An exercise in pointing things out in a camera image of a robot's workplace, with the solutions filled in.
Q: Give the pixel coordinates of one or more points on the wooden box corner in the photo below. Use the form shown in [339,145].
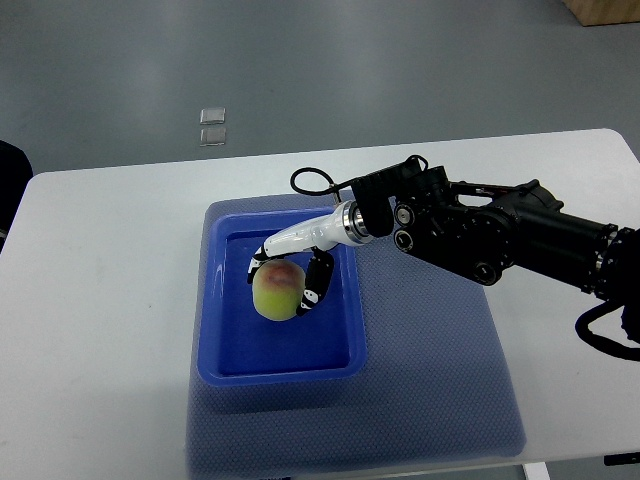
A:
[604,12]

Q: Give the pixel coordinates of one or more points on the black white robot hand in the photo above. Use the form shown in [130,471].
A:
[308,244]

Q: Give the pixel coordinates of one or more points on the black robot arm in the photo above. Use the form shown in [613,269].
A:
[477,231]

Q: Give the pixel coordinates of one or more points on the black object at left edge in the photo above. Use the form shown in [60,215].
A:
[16,172]

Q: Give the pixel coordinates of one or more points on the green red peach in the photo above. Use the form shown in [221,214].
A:
[277,289]

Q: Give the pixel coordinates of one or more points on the upper clear floor square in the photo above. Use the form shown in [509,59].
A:
[212,115]

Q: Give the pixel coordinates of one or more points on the blue-grey mesh mat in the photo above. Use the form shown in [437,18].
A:
[435,386]

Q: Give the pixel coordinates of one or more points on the black table bracket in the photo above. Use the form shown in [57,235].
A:
[622,459]

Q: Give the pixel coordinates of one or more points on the blue plastic tray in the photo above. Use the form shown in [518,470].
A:
[236,346]

